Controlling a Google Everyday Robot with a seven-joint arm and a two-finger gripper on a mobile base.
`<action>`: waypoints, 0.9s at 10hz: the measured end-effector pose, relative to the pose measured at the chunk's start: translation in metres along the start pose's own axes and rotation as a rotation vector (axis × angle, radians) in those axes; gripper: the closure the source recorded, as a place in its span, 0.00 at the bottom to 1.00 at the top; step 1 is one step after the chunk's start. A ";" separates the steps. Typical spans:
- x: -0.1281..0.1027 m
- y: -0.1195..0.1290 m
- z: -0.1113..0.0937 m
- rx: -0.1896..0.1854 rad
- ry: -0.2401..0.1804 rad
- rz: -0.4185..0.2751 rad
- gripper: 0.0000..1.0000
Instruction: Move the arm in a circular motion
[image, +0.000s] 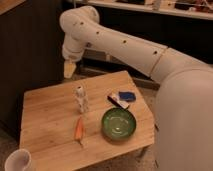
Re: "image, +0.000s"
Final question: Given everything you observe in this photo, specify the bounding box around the white cup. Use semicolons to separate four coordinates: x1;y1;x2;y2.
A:
4;149;35;171

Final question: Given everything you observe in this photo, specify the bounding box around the green ceramic bowl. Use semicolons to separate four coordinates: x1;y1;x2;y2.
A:
101;107;137;141

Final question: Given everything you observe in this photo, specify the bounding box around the white shelf board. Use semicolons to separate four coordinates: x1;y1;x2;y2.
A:
67;0;213;21

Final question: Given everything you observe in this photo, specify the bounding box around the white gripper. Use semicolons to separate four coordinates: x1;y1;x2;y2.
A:
62;35;86;79

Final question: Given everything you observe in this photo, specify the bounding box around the wooden table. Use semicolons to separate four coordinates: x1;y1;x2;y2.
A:
20;71;154;171

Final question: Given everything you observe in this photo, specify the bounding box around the white plastic bottle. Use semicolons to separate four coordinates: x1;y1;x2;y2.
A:
76;86;89;113

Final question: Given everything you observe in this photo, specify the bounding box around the orange carrot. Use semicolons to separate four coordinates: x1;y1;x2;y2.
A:
74;117;84;145

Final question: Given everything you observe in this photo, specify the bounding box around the blue sponge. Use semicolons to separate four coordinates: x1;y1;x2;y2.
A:
119;92;136;102

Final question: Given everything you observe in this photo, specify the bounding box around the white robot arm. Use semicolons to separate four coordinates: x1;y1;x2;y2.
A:
60;6;213;171

